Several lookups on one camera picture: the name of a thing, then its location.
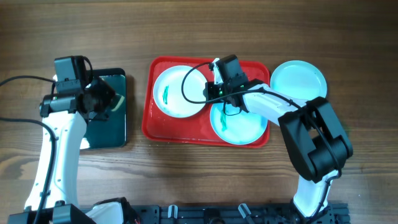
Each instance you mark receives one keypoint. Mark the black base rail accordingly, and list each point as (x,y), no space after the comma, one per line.
(119,210)

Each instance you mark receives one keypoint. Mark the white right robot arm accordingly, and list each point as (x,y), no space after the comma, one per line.
(315,140)

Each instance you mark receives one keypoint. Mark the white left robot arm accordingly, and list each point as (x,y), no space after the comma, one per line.
(58,164)

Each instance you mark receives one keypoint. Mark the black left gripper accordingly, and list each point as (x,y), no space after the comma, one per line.
(108,94)

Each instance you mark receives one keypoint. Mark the white plate top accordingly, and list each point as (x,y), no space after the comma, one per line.
(168,95)

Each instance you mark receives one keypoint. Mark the light blue plate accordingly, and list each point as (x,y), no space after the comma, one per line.
(299,79)
(235,126)

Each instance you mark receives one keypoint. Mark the black water tray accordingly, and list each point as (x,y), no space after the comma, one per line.
(110,129)

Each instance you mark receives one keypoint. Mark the red plastic tray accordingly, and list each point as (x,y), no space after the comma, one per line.
(196,129)

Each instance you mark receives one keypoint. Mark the green yellow sponge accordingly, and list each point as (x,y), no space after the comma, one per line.
(116,102)

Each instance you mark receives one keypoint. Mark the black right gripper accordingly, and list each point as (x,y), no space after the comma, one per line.
(209,91)

